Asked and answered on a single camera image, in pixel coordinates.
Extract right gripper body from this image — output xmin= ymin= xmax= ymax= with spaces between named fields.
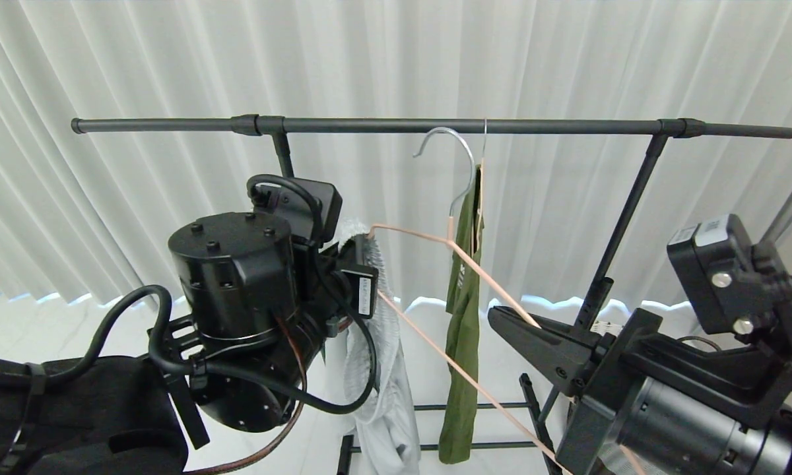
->
xmin=556 ymin=307 xmax=792 ymax=475

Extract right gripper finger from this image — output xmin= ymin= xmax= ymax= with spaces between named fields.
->
xmin=487 ymin=305 xmax=603 ymax=398

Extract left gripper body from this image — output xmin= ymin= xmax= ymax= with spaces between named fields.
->
xmin=296 ymin=243 xmax=380 ymax=362

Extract pale grey shorts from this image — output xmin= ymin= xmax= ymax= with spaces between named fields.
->
xmin=340 ymin=221 xmax=423 ymax=475

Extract pink clothes hanger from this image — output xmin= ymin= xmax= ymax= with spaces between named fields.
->
xmin=368 ymin=127 xmax=647 ymax=475
xmin=474 ymin=119 xmax=489 ymax=245

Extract black clothes rack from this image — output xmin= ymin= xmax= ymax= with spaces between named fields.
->
xmin=71 ymin=115 xmax=792 ymax=475

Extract green long-sleeved shirt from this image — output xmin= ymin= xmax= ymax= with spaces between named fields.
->
xmin=438 ymin=165 xmax=486 ymax=464

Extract grey metal pole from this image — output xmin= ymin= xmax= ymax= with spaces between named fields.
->
xmin=761 ymin=150 xmax=792 ymax=246

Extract white curtain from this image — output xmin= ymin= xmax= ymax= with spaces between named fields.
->
xmin=0 ymin=0 xmax=792 ymax=311

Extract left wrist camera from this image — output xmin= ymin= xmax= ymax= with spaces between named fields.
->
xmin=247 ymin=175 xmax=343 ymax=245

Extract black cable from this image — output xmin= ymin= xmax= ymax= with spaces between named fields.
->
xmin=40 ymin=174 xmax=378 ymax=415

